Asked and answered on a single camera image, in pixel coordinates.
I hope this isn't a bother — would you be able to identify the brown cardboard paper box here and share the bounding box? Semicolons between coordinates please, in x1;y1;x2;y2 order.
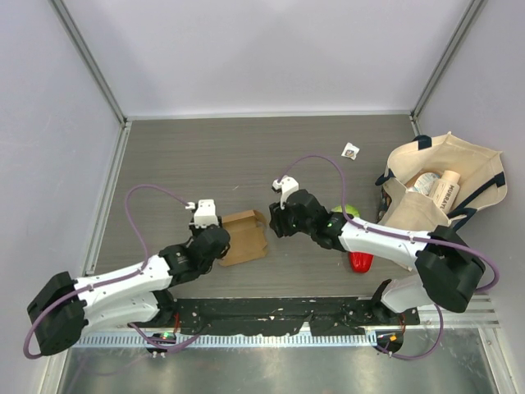
219;210;268;267

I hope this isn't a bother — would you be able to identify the small white wrapper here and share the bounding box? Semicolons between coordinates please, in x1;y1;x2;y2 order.
341;143;360;160

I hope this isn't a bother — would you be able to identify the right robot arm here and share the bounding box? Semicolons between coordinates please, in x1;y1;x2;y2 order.
269;190;485;324

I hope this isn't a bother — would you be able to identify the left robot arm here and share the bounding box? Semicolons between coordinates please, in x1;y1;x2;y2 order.
23;225;231;360

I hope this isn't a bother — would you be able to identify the green cabbage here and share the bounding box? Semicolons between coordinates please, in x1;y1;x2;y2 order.
331;204;360;218

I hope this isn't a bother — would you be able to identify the red bell pepper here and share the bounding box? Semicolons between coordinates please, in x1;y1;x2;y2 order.
348;252;374;273

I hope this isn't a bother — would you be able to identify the white round package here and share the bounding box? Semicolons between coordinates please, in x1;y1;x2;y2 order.
409;172;441;196

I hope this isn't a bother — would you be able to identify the beige canvas tote bag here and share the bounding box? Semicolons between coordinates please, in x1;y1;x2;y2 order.
376;133;508;231

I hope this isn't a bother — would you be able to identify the beige lotion bottle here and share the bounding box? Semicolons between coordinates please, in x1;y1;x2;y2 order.
428;170;460;213

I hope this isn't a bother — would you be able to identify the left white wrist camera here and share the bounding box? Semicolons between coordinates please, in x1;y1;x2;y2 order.
185;199;219;229

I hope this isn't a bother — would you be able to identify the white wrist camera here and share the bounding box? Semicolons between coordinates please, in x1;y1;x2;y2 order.
272;175;299;209
185;199;219;229

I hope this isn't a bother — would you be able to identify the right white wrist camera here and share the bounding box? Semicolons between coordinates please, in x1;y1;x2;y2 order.
272;175;299;209

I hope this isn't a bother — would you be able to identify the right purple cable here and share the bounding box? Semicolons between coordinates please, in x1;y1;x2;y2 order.
278;153;500;363

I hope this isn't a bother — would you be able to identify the purple cable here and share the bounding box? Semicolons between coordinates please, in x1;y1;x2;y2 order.
22;184;202;377
278;153;500;363

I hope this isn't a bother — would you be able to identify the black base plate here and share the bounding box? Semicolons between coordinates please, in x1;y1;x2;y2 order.
127;296;422;338

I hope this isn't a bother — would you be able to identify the white slotted cable duct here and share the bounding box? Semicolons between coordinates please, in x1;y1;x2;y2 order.
74;331;377;349

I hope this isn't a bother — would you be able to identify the left aluminium frame post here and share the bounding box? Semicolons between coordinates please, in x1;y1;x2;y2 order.
48;0;131;128

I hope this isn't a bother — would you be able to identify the aluminium frame post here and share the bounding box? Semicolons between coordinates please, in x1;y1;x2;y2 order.
410;0;487;124
48;0;131;128

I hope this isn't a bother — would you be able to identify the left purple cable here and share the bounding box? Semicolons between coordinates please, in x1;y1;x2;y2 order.
22;184;202;377

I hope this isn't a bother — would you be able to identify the right aluminium frame post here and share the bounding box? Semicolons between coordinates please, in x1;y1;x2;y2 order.
410;0;487;124

